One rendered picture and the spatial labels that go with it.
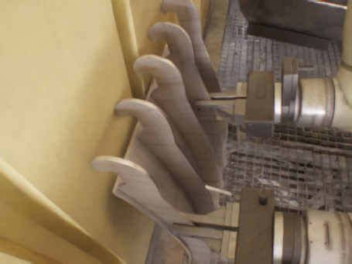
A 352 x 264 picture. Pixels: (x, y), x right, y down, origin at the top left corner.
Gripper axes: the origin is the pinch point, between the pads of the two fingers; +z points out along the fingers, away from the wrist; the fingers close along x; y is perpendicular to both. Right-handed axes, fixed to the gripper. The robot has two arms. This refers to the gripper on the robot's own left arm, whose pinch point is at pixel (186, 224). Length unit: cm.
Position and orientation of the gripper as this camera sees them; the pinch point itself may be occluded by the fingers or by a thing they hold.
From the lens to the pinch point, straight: 45.7
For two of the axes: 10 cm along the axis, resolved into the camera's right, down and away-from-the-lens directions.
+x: -2.1, 8.1, -5.5
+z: -9.5, -0.3, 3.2
